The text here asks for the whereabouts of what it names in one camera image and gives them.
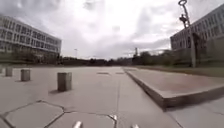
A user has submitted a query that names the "tall pole with ring top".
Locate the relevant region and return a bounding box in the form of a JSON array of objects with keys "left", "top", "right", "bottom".
[{"left": 177, "top": 0, "right": 198, "bottom": 69}]

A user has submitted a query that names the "grey concrete slab plaza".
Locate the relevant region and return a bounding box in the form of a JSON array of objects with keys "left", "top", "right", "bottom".
[{"left": 0, "top": 65, "right": 224, "bottom": 128}]

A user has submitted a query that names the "pale building with window rows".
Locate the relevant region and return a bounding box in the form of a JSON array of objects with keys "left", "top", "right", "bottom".
[
  {"left": 169, "top": 3, "right": 224, "bottom": 53},
  {"left": 0, "top": 14, "right": 63, "bottom": 56}
]

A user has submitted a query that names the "grass strip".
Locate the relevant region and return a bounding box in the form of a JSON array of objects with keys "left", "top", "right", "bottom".
[{"left": 133, "top": 64, "right": 224, "bottom": 78}]

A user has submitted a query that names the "thin lamp pole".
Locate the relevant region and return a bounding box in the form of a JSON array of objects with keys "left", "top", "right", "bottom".
[{"left": 73, "top": 48, "right": 79, "bottom": 60}]

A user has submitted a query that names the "concrete block bollard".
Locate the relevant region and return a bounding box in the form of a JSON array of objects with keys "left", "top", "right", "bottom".
[
  {"left": 4, "top": 67, "right": 14, "bottom": 78},
  {"left": 20, "top": 68, "right": 32, "bottom": 82},
  {"left": 56, "top": 71, "right": 73, "bottom": 93}
]

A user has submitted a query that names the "row of dark trees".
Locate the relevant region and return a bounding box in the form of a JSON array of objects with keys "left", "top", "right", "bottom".
[{"left": 0, "top": 46, "right": 224, "bottom": 68}]

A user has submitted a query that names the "raised concrete platform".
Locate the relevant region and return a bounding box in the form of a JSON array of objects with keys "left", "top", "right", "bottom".
[{"left": 122, "top": 67, "right": 224, "bottom": 111}]

